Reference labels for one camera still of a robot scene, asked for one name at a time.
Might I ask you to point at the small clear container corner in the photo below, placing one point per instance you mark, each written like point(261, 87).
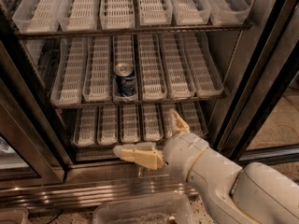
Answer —
point(14, 216)

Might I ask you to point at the clear shelf tray middle leftmost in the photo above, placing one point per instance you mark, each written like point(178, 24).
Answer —
point(67, 88)

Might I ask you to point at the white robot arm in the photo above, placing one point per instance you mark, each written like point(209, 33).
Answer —
point(232, 194)

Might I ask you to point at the fridge glass door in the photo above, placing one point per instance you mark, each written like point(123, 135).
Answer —
point(264, 63)

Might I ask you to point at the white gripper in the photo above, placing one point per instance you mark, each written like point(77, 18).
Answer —
point(181, 153)

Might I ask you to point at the clear plastic bin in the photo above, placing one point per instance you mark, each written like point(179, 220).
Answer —
point(153, 209)

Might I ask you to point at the clear shelf tray middle rightmost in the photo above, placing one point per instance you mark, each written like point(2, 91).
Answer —
point(205, 74)

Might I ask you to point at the blue pepsi can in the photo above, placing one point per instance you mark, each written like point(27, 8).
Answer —
point(125, 78)

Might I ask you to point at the clear shelf tray top rightmost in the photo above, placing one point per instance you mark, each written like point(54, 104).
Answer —
point(228, 12)

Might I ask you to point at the clear shelf tray top leftmost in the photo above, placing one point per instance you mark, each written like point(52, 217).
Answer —
point(37, 16)

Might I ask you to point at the clear shelf tray bottom leftmost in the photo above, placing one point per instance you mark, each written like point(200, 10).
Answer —
point(84, 133)

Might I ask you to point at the clear shelf tray bottom rightmost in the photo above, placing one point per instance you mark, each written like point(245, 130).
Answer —
point(193, 115)

